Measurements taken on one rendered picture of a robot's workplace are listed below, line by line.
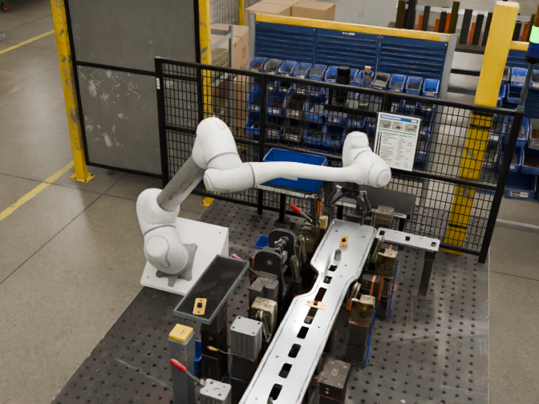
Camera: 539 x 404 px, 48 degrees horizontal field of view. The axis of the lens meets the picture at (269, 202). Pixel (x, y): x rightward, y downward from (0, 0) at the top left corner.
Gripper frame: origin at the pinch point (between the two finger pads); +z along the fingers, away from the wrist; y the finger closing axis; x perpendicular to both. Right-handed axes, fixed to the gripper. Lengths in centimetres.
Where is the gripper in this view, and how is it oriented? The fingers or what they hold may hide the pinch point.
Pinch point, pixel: (347, 219)
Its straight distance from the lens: 273.5
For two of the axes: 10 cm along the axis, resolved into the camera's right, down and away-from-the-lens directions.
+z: -0.4, 8.6, 5.0
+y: 9.4, 2.0, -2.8
